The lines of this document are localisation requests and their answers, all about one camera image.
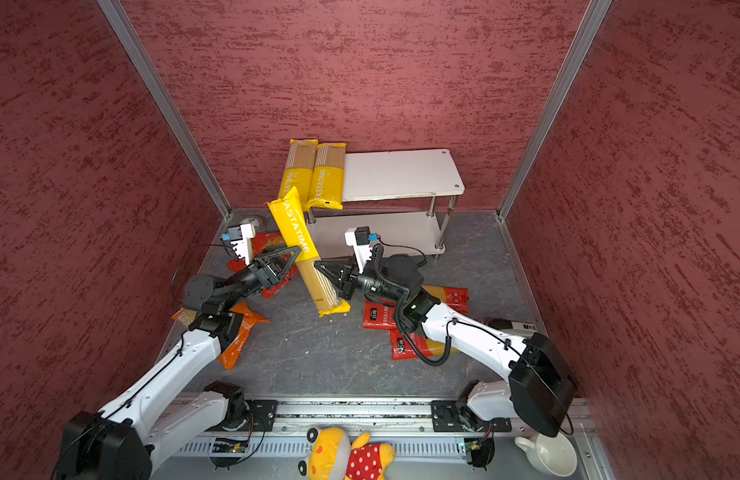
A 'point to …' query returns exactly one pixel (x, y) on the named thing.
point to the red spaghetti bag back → (458, 299)
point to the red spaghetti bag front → (401, 349)
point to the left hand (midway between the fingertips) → (302, 253)
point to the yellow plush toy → (332, 457)
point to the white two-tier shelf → (407, 198)
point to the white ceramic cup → (553, 453)
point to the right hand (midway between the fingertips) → (314, 270)
